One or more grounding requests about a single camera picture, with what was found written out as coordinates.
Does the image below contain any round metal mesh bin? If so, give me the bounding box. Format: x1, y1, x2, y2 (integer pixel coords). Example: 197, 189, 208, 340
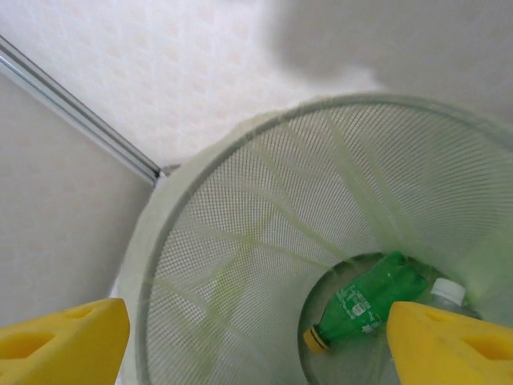
135, 91, 513, 385

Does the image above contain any pale green bin liner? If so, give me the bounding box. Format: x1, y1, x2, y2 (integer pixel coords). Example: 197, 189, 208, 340
115, 91, 513, 385

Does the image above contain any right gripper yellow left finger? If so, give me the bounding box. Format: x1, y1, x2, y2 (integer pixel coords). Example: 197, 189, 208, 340
0, 298, 131, 385

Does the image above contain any green bottle yellow cap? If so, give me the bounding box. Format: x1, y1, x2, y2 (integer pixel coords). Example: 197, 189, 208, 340
302, 251, 430, 354

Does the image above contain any clear bottle white cap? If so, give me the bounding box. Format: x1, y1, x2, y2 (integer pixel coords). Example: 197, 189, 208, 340
416, 277, 488, 322

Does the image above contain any aluminium frame post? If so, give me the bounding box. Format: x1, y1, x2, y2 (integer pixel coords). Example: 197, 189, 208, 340
0, 34, 181, 188

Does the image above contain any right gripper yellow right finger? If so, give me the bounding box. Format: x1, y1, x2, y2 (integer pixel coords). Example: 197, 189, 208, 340
386, 300, 513, 385

